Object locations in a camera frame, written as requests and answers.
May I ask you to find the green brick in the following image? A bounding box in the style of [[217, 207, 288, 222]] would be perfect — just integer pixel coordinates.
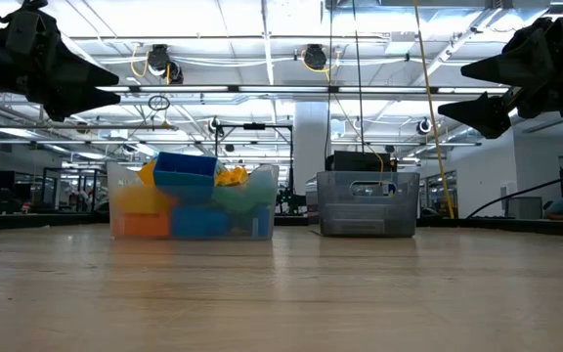
[[211, 173, 279, 212]]

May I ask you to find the orange-red studded brick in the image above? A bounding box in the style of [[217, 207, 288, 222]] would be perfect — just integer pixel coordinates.
[[111, 212, 173, 240]]

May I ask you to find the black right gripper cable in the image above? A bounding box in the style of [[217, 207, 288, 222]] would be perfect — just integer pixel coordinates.
[[465, 167, 563, 220]]

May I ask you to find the large blue brick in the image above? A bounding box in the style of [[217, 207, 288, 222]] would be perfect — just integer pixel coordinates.
[[171, 204, 230, 240]]

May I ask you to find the black background rig frame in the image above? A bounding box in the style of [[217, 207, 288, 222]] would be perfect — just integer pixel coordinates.
[[212, 121, 307, 224]]

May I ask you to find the small dark blue brick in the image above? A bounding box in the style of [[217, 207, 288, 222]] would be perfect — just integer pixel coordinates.
[[152, 151, 219, 190]]

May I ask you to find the yellow cable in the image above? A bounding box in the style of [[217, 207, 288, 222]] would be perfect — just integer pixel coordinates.
[[411, 0, 456, 220]]

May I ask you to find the yellow studded brick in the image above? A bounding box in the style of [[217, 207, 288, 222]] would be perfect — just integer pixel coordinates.
[[214, 166, 250, 188]]

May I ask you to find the clear plastic container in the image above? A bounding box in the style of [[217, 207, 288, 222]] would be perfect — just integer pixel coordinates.
[[107, 160, 282, 242]]

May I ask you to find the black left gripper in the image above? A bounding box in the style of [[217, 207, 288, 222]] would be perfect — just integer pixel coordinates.
[[0, 7, 122, 123]]

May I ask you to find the grey office chair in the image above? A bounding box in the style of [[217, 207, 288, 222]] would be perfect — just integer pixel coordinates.
[[503, 195, 545, 220]]

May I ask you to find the grey translucent plastic bin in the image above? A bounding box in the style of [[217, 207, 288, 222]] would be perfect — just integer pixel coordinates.
[[315, 170, 421, 240]]

